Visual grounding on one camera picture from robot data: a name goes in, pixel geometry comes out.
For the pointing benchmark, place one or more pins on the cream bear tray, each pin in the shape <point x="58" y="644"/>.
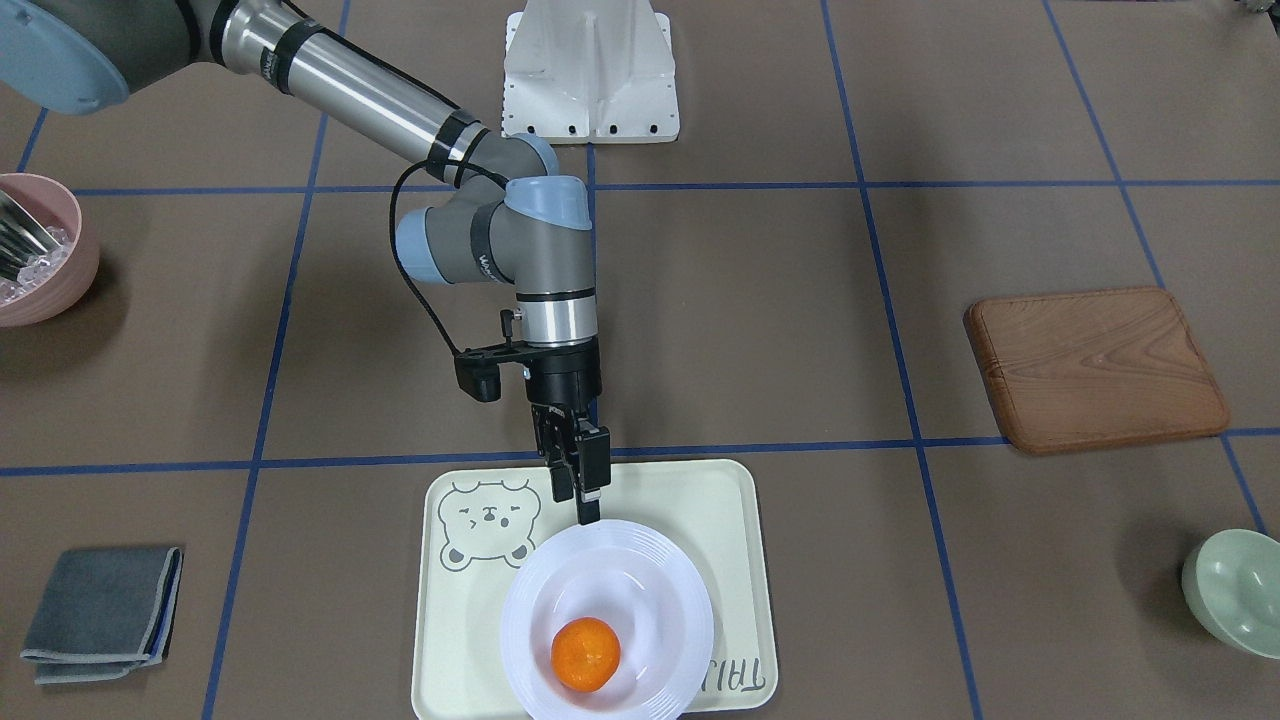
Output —
<point x="482" y="525"/>

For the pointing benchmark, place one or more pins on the folded grey cloth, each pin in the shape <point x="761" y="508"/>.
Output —
<point x="104" y="613"/>

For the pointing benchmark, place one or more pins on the orange fruit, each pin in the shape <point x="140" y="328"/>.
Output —
<point x="585" y="654"/>

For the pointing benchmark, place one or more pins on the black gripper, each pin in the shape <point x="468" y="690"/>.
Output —
<point x="564" y="381"/>

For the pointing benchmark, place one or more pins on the metal ladle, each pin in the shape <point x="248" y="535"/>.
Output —
<point x="23" y="239"/>

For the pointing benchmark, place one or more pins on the pink bowl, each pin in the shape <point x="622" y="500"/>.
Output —
<point x="49" y="261"/>

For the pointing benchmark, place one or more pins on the mint green bowl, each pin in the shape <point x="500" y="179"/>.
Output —
<point x="1230" y="582"/>

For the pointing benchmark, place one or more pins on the wooden grain tray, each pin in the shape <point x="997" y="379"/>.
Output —
<point x="1067" y="372"/>

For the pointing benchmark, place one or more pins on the white plate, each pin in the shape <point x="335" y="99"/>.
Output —
<point x="639" y="583"/>

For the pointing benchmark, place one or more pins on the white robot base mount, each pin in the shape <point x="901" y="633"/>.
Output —
<point x="590" y="72"/>

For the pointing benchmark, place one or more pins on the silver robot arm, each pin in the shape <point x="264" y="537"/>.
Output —
<point x="471" y="206"/>

